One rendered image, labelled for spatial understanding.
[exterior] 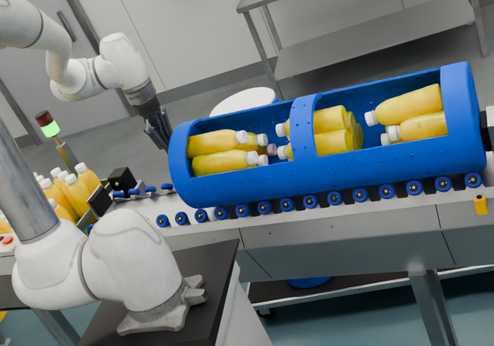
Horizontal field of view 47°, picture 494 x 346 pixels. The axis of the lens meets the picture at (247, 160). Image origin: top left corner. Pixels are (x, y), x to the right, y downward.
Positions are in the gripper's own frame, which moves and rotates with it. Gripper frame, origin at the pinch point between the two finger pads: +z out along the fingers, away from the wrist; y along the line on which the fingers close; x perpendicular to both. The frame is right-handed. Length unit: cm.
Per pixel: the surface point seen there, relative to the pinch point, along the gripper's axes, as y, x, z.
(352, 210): 10, 54, 24
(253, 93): -59, 7, 12
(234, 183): 12.4, 23.5, 6.8
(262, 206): 8.6, 26.7, 19.0
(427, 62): -276, 48, 115
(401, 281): -38, 46, 102
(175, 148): 6.2, 6.1, -4.9
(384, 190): 9, 64, 19
